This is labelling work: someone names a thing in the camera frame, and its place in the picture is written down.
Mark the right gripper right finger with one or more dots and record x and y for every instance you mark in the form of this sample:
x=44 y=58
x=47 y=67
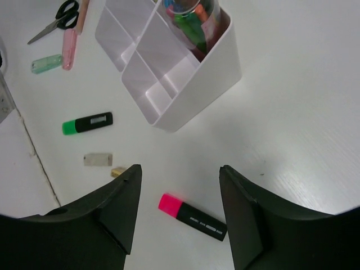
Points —
x=267 y=231

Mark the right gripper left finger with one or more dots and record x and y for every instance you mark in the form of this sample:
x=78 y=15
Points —
x=93 y=232

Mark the clear tube of colored pens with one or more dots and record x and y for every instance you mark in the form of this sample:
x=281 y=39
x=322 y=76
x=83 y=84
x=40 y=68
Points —
x=196 y=23

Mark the yellow pastel pen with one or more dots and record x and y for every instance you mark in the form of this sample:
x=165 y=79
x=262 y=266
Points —
x=82 y=16

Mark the small tan eraser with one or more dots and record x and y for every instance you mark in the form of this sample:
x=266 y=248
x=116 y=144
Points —
x=115 y=172

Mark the pink black highlighter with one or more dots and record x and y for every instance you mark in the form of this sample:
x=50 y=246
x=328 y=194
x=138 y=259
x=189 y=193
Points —
x=192 y=216

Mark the grey eraser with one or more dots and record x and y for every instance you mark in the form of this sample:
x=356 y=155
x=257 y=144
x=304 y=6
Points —
x=98 y=160

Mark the green black highlighter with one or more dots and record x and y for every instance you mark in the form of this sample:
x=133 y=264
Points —
x=87 y=123

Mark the right white organizer box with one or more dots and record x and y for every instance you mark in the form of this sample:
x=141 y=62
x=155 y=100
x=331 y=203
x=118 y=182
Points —
x=168 y=83

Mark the white organizer box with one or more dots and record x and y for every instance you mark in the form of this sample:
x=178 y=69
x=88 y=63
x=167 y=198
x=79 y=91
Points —
x=120 y=27
x=168 y=83

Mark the green correction tape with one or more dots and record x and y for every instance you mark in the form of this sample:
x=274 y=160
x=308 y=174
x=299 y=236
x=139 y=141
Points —
x=45 y=64

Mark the pink correction tape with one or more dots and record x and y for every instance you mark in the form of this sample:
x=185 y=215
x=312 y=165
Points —
x=68 y=48

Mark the left white organizer box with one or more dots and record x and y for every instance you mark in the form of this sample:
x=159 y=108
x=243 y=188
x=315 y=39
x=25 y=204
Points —
x=120 y=27

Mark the black handled scissors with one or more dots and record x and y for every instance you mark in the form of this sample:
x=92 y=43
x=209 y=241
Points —
x=66 y=18

